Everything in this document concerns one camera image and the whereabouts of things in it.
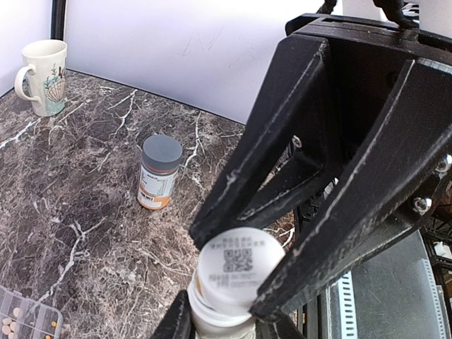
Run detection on small white bottle cap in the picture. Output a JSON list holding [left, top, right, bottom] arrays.
[[195, 227, 285, 316]]

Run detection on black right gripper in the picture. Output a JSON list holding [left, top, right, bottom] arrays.
[[285, 14, 451, 170]]

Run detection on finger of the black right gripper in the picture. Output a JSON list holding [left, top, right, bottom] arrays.
[[250, 59, 451, 323], [189, 35, 343, 248]]

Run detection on cream ceramic mug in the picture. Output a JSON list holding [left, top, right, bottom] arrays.
[[14, 39, 68, 117]]

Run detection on black right frame post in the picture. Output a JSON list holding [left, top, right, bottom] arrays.
[[50, 0, 67, 40]]

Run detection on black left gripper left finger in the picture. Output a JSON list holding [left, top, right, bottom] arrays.
[[150, 290, 193, 339]]

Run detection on clear plastic pill organizer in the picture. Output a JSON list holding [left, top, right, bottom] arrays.
[[1, 286, 63, 339]]

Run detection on white slotted cable duct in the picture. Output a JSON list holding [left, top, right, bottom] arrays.
[[351, 258, 451, 338]]

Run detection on small yellow pills in organizer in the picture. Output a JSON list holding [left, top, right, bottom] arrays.
[[43, 320, 58, 339]]

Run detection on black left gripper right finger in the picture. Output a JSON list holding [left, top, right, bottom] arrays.
[[255, 316, 304, 339]]

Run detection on white pill bottle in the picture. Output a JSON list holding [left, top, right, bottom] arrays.
[[186, 271, 258, 339]]

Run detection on orange pill bottle grey cap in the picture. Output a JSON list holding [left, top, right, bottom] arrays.
[[137, 135, 183, 210]]

